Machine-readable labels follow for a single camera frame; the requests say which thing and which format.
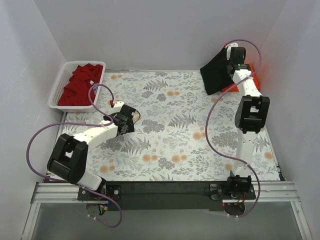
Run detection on black t-shirt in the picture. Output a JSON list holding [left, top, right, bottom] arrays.
[[200, 47, 234, 95]]

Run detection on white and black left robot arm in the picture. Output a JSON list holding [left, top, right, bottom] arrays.
[[47, 103, 136, 200]]

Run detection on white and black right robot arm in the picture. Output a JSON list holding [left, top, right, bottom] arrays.
[[226, 43, 270, 199]]

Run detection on folded orange t-shirt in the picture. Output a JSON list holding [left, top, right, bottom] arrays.
[[219, 63, 262, 93]]

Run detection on lavender garment in basket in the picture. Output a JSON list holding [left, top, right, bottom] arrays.
[[91, 85, 99, 96]]

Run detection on red t-shirt in basket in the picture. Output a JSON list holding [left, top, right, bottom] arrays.
[[57, 63, 103, 106]]

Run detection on white plastic laundry basket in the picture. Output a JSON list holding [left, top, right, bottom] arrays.
[[48, 60, 106, 113]]

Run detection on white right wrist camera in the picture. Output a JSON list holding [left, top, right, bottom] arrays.
[[224, 42, 239, 60]]

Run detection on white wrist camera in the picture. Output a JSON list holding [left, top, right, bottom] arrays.
[[109, 101, 125, 113], [224, 42, 239, 60]]

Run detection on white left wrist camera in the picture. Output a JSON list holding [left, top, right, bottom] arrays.
[[109, 101, 125, 113]]

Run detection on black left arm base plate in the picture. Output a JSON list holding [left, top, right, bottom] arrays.
[[77, 183, 122, 201]]

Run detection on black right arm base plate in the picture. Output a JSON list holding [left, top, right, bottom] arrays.
[[209, 182, 257, 200]]

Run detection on aluminium front rail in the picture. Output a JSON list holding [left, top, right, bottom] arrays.
[[31, 181, 300, 203]]

